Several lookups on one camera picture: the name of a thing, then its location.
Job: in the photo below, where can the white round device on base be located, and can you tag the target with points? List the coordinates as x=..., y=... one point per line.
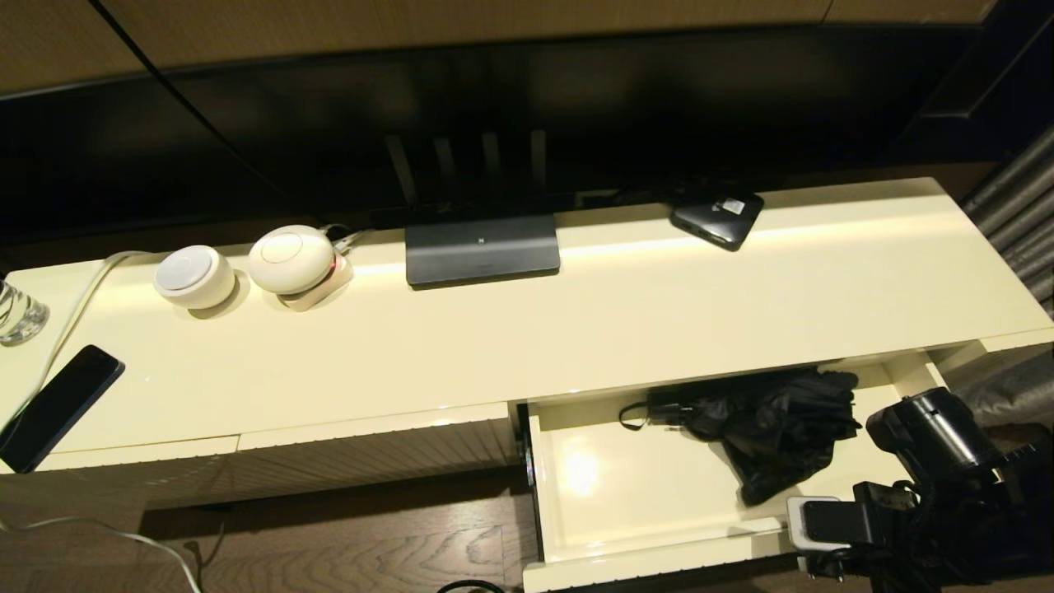
x=290, y=259

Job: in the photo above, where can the black umbrella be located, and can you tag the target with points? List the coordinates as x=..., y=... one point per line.
x=774, y=428

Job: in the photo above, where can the clear glass cup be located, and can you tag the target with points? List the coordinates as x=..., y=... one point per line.
x=20, y=317

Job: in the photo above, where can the wide cream ribbed drawer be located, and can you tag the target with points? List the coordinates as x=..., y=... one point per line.
x=626, y=494

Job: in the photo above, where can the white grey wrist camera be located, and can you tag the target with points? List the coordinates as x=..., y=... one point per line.
x=832, y=523

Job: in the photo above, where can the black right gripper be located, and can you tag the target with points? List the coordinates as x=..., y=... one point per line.
x=902, y=543

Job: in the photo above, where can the dark smartphone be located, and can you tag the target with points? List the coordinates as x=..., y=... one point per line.
x=62, y=403

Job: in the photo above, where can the black box with white label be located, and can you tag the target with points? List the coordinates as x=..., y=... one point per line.
x=716, y=218

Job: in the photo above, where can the grey pleated curtain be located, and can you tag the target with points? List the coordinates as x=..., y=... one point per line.
x=1021, y=206

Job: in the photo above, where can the black flat screen television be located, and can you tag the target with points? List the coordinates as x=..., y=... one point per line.
x=576, y=107

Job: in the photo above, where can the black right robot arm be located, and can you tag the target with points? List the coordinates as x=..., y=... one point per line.
x=939, y=428

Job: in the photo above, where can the white round speaker grey top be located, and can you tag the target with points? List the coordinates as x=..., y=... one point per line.
x=194, y=276

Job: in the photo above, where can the grey rectangular television base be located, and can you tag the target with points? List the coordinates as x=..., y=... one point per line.
x=482, y=251

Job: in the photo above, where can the beige ribbed cabinet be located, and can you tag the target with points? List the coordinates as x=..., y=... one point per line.
x=412, y=346

